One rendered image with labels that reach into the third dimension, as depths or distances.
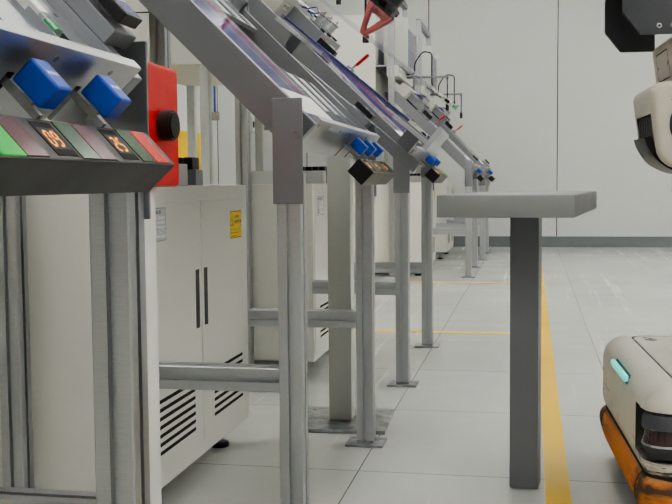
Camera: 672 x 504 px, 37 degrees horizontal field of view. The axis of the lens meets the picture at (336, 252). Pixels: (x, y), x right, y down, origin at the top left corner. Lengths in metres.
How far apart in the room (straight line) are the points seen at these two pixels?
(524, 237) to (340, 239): 0.67
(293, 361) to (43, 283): 0.47
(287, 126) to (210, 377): 0.44
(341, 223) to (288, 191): 0.95
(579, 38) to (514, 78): 0.69
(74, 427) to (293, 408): 0.41
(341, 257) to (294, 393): 0.96
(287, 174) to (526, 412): 0.76
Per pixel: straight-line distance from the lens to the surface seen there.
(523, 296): 2.06
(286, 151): 1.63
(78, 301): 1.82
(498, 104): 9.75
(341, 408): 2.64
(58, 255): 1.82
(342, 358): 2.61
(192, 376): 1.73
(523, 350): 2.07
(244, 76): 1.71
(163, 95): 1.36
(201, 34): 1.74
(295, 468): 1.70
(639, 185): 9.77
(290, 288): 1.66
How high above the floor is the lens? 0.62
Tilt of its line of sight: 4 degrees down
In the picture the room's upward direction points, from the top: straight up
